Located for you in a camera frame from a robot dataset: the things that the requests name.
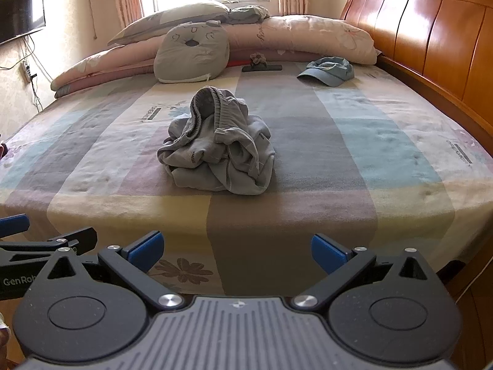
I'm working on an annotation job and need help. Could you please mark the black wall cables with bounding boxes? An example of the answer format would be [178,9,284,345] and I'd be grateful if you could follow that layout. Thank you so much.
[0,33,44,110]

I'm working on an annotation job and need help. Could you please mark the black hair clip with flower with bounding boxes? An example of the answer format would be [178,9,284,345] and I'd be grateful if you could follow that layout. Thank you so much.
[242,52,283,73]

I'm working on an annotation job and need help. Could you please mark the blue cap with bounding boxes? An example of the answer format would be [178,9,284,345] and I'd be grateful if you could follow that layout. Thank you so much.
[296,57,354,87]

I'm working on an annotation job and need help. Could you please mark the black wall television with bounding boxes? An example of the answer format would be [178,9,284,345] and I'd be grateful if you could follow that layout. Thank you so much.
[0,0,46,45]

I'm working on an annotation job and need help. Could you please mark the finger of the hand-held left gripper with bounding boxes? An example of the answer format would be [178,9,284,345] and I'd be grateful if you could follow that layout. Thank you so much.
[0,227,98,266]
[0,215,30,236]

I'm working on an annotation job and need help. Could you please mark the grey pants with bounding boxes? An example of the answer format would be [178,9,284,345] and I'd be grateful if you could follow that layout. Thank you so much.
[157,87,277,196]

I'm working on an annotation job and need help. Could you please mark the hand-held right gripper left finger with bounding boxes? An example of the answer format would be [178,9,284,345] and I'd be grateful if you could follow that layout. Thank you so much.
[45,230,188,311]

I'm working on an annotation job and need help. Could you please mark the wooden bed headboard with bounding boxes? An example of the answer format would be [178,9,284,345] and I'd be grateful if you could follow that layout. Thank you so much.
[340,0,493,151]

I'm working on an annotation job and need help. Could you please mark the pink floral folded quilt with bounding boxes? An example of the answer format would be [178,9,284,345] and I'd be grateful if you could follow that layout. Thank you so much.
[51,14,377,99]

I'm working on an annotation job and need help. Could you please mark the grey cat face cushion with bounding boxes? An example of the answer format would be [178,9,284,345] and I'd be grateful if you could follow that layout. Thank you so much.
[153,20,230,84]

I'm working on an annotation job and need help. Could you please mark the grey floral pillow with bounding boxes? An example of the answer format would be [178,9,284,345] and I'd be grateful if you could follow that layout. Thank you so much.
[107,1,232,46]

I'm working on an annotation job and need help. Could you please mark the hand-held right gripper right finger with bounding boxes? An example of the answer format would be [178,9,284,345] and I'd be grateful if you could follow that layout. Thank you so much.
[290,233,436,313]

